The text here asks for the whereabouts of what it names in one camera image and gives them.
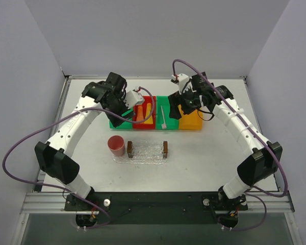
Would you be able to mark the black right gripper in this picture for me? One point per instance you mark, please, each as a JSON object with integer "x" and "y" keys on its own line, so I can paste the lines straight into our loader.
{"x": 180, "y": 102}

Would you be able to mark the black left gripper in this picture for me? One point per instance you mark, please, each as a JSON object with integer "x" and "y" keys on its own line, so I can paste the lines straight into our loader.
{"x": 118, "y": 111}

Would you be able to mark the orange toothpaste tube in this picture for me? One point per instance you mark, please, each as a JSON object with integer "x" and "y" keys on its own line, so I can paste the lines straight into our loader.
{"x": 139, "y": 113}

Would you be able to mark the pink plastic cup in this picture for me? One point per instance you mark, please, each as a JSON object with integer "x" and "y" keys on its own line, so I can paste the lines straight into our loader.
{"x": 116, "y": 145}

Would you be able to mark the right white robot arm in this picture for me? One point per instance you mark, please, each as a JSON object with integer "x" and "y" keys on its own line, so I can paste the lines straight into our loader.
{"x": 260, "y": 154}

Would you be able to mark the white toothbrush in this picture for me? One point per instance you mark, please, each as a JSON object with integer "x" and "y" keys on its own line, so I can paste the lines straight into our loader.
{"x": 163, "y": 125}

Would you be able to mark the yellow toothpaste tube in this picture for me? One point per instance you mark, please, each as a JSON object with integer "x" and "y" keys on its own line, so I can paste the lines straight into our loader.
{"x": 148, "y": 117}

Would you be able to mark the clear textured glass tray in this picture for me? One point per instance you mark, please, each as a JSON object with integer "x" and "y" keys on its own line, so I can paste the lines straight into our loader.
{"x": 145, "y": 152}

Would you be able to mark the left green plastic bin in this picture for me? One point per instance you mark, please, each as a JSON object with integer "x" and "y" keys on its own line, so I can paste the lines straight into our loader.
{"x": 117, "y": 123}

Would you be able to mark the green plastic bin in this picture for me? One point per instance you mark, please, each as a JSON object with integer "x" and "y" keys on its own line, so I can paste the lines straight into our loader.
{"x": 117, "y": 123}
{"x": 172, "y": 124}

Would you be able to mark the orange plastic bin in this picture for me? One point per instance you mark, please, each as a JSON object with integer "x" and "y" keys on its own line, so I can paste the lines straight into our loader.
{"x": 192, "y": 121}

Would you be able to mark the right green plastic bin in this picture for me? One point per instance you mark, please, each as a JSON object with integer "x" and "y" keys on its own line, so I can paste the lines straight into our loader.
{"x": 172, "y": 124}

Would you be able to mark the red plastic bin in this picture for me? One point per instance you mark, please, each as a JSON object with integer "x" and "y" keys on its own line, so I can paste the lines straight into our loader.
{"x": 143, "y": 111}

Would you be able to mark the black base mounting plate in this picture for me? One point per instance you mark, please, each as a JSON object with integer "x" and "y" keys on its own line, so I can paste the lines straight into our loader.
{"x": 157, "y": 208}

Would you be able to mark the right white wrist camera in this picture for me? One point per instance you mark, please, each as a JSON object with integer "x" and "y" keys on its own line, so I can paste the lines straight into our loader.
{"x": 183, "y": 81}

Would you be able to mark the left brown tray handle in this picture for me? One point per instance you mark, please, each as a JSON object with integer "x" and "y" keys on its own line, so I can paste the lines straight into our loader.
{"x": 130, "y": 152}

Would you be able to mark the brown tray handle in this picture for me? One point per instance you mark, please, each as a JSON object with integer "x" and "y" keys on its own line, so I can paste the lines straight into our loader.
{"x": 130, "y": 152}
{"x": 165, "y": 149}

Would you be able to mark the right brown tray handle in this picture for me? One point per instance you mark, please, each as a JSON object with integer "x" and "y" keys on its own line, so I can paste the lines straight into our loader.
{"x": 165, "y": 149}

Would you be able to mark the aluminium table edge rail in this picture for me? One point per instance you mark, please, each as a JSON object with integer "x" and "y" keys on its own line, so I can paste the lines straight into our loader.
{"x": 156, "y": 85}

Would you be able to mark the front aluminium rail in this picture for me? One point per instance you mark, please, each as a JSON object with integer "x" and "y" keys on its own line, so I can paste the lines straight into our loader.
{"x": 53, "y": 203}

